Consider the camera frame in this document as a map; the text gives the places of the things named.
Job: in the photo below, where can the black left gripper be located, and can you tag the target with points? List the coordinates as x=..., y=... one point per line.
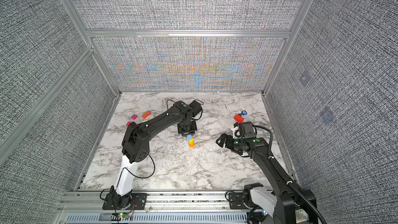
x=183, y=132

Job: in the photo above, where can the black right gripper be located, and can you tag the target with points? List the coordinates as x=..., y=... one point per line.
x=228, y=145

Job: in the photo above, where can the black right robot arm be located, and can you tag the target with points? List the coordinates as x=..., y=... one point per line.
x=287, y=199

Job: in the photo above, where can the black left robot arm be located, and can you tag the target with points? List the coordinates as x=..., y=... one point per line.
x=179, y=111

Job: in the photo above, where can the orange-red rectangular wood block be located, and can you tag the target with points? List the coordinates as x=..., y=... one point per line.
x=146, y=114

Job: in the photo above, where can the red wood cylinder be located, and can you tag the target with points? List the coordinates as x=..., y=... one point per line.
x=238, y=118

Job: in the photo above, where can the aluminium horizontal back bar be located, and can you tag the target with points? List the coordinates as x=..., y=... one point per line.
x=188, y=33

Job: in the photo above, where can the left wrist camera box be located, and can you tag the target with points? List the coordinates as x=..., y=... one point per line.
x=196, y=106

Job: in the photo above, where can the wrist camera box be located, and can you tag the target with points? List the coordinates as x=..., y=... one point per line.
x=196, y=106
x=244, y=130

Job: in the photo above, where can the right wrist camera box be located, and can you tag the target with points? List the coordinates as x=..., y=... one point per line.
x=244, y=130

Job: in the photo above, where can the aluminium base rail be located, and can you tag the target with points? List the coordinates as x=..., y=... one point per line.
x=160, y=207

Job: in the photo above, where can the aluminium left wall bar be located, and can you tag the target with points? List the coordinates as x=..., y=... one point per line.
x=20, y=131

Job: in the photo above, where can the aluminium corner post right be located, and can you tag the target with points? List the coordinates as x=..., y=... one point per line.
x=298, y=21

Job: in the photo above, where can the aluminium corner post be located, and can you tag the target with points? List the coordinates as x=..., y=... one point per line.
x=298, y=21
x=81, y=28

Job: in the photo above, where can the aluminium corner post left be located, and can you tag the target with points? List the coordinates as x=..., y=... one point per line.
x=81, y=28

